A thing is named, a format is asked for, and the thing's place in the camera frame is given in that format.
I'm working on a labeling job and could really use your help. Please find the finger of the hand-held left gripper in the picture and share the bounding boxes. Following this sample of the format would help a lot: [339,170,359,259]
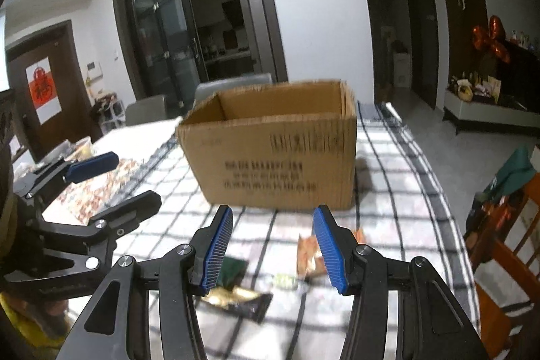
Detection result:
[12,151,120,201]
[31,190,163,273]

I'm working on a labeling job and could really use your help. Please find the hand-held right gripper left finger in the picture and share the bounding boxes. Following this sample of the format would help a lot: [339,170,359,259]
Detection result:
[56,205,234,360]

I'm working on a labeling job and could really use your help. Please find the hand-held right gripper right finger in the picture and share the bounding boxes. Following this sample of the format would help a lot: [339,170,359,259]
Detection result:
[312,205,490,360]

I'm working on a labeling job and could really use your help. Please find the orange snack packet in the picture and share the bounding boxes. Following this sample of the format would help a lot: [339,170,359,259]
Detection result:
[295,227,366,281]

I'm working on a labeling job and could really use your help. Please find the dark green snack packet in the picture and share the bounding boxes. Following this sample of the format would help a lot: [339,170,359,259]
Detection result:
[219,256,249,290]

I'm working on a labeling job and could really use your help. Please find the small pale green candy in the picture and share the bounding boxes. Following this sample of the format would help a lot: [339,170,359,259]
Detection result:
[264,273,305,292]

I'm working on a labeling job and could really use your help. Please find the black gold snack packet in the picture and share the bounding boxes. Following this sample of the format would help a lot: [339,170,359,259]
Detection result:
[198,286,274,323]

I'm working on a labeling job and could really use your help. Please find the brown cardboard box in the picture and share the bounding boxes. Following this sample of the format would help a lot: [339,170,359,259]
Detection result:
[176,79,358,211]

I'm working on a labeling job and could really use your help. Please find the floral patterned table runner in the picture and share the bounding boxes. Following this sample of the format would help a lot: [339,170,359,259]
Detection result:
[55,158,146,219]

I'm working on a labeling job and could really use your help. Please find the cluttered small shelf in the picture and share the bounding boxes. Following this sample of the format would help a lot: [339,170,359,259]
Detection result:
[90,92,127,133]

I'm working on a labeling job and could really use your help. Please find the dark brown room door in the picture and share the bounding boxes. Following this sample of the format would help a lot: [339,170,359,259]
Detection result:
[6,20,98,162]

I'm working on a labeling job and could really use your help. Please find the grey upholstered chair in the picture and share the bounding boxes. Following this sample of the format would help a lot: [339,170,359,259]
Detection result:
[126,94,170,127]
[194,73,274,112]

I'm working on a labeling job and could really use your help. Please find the black white checkered tablecloth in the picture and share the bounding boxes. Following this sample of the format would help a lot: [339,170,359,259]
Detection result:
[70,101,482,360]

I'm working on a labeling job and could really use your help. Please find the red and white door poster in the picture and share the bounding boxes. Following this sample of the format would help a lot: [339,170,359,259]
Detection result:
[25,57,62,124]

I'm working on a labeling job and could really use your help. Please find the dark framed sliding glass door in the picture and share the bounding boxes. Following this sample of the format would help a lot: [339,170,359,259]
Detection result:
[111,0,288,118]

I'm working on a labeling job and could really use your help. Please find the brown wooden chair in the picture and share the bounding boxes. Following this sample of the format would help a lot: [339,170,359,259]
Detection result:
[462,170,540,360]

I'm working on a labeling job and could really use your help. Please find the green cloth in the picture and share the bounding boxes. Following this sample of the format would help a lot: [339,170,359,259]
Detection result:
[483,145,538,204]

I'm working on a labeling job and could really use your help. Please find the white low sideboard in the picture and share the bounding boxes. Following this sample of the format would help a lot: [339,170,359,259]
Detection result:
[443,88,540,137]

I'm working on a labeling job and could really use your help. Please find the dark interior door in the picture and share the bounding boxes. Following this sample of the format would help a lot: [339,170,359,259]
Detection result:
[401,0,440,110]

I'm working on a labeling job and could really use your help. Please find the red foil balloons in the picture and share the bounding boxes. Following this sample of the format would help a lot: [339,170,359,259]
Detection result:
[472,16,512,64]

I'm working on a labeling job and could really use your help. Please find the dark tall cabinet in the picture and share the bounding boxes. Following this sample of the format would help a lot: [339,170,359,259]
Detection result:
[428,0,491,91]

